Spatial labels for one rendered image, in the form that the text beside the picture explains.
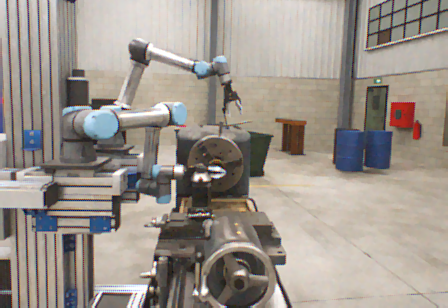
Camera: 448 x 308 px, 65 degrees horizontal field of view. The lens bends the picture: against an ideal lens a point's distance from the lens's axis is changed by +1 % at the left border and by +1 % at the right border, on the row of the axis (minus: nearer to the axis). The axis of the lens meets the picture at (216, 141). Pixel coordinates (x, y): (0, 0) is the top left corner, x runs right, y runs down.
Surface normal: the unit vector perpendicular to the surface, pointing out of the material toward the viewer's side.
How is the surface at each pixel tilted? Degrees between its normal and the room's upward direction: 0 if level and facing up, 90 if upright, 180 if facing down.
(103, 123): 91
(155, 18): 90
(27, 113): 90
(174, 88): 90
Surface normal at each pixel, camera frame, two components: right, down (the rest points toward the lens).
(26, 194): 0.02, 0.11
